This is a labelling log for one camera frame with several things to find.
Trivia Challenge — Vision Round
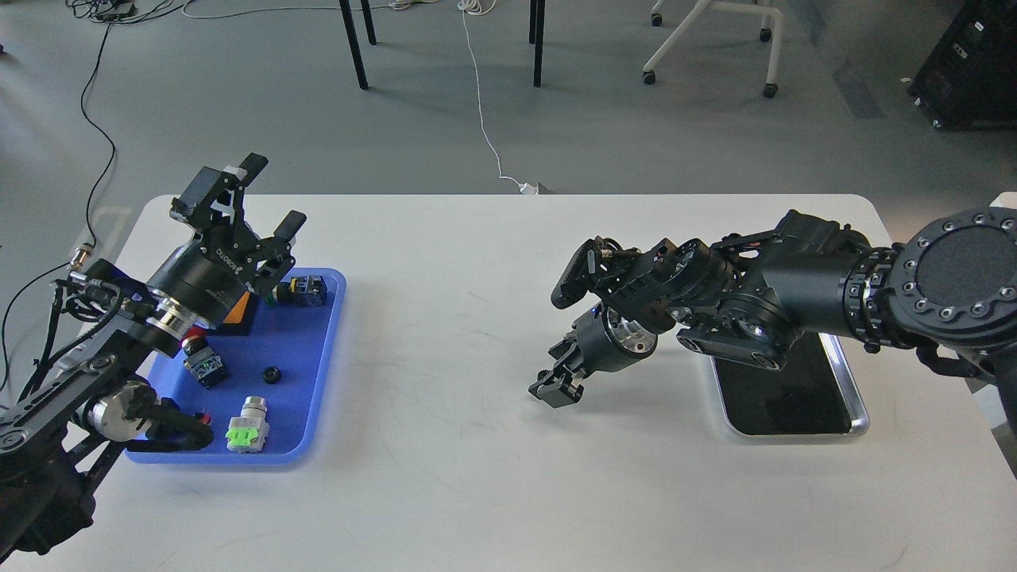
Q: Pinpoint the red black emergency button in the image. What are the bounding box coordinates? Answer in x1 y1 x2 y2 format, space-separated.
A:
180 326 208 356

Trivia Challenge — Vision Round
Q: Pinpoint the silver metal tray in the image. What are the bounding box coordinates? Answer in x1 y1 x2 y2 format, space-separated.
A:
712 334 869 444

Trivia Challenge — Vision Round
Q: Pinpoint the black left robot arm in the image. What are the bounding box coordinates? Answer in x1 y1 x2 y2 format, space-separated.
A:
1 153 306 558

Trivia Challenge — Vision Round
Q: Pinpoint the white table corner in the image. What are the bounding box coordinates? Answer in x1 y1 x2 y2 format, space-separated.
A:
989 191 1017 210

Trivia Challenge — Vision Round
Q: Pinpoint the black table leg right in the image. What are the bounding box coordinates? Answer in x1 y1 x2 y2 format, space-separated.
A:
529 0 546 88

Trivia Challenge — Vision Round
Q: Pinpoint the white rolling chair base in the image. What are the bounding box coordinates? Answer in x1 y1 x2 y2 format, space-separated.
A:
642 0 785 99

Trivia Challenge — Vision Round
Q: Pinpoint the orange button box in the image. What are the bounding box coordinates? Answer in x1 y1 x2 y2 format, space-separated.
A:
207 292 261 336

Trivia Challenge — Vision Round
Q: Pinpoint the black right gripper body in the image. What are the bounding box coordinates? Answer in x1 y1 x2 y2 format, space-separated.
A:
573 307 658 376

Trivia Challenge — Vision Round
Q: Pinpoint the black floor cable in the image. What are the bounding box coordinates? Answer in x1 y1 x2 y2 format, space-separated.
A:
0 0 184 390

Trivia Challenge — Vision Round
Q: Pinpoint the silver green push button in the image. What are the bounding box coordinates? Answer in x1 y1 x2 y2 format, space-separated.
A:
226 396 270 454

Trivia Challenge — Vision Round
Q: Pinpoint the black table leg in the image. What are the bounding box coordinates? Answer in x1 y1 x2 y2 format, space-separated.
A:
529 0 546 88
338 0 377 91

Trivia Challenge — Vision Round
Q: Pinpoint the white floor cable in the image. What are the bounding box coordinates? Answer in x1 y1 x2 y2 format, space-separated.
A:
183 0 529 191

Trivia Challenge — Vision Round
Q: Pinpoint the black equipment case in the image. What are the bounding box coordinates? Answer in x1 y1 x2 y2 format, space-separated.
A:
906 1 1016 130

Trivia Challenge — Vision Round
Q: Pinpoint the green blue selector switch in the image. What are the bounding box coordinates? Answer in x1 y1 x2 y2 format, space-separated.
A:
265 275 327 307

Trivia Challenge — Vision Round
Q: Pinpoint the black table leg left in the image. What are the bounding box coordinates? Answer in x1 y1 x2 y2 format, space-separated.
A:
338 0 377 91

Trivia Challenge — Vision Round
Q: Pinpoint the blue plastic tray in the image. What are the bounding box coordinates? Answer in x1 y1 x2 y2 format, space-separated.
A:
126 268 346 466

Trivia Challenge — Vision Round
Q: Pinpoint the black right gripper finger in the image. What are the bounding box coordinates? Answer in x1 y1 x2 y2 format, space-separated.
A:
529 367 587 408
548 322 584 370

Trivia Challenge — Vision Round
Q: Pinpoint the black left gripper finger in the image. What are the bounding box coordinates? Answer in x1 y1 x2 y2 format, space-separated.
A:
170 153 268 251
246 211 307 296

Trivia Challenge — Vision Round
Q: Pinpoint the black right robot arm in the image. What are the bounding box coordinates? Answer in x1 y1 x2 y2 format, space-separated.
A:
529 207 1016 427

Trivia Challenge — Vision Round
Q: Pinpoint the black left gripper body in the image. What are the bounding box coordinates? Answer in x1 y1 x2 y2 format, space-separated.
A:
148 242 248 328

